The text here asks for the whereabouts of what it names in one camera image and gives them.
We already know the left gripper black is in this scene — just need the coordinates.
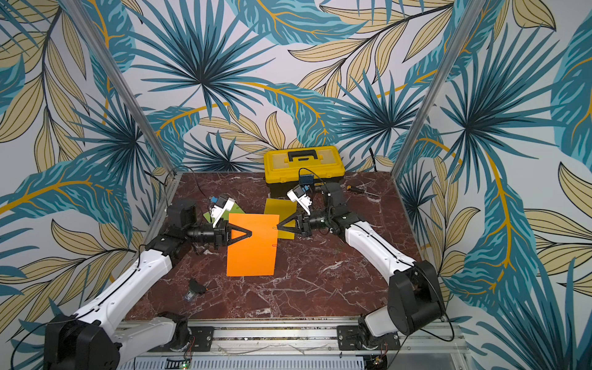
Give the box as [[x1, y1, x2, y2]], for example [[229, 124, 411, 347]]
[[185, 217, 251, 250]]

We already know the yellow paper sheet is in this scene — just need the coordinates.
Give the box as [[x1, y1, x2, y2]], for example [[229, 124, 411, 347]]
[[264, 198, 297, 240]]

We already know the orange paper sheet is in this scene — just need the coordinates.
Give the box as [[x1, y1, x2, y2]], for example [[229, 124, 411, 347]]
[[227, 214, 279, 277]]

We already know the green paper sheet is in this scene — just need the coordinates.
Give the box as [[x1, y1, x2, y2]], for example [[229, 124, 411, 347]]
[[202, 205, 246, 223]]

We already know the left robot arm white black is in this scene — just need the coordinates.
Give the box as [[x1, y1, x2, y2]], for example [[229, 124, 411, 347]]
[[43, 197, 252, 369]]

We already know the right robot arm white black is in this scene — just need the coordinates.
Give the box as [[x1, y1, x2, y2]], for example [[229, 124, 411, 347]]
[[277, 183, 446, 348]]

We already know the small black clip object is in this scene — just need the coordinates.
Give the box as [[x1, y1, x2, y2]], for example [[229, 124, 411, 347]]
[[185, 278, 208, 302]]

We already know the yellow black toolbox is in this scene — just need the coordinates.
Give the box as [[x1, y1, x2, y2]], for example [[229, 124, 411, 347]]
[[263, 146, 345, 198]]

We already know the small screwdriver yellow black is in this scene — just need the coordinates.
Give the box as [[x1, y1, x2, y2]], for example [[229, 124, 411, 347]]
[[346, 185, 366, 194]]

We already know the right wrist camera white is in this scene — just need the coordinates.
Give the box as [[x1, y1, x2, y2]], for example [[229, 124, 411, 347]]
[[287, 185, 312, 215]]

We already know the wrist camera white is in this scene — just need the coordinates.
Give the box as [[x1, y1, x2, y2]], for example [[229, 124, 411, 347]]
[[209, 196, 236, 227], [287, 185, 312, 215]]

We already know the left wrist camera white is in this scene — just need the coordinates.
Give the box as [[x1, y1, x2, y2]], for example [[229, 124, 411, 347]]
[[209, 196, 236, 227]]

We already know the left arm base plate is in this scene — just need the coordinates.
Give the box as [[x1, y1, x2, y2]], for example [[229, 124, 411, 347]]
[[150, 326, 214, 353]]

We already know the aluminium frame rail front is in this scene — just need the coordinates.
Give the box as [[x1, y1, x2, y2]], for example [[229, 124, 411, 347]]
[[68, 318, 473, 370]]

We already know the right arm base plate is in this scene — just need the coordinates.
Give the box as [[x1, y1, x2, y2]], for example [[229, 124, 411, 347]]
[[336, 325, 401, 351]]

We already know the left aluminium corner post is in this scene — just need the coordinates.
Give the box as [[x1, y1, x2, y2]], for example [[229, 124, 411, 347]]
[[63, 0, 176, 173]]

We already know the aluminium corner post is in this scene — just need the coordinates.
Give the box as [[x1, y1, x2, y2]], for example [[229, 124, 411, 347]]
[[391, 0, 485, 182], [63, 0, 176, 173]]

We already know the right aluminium corner post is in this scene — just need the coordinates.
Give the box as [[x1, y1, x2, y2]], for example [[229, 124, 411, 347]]
[[391, 0, 485, 182]]

